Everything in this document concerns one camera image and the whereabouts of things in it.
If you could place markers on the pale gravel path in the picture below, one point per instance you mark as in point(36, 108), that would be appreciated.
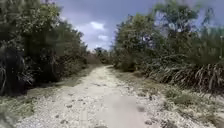
point(100, 100)

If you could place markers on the grassy gravel verge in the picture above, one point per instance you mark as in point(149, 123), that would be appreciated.
point(180, 98)
point(20, 103)

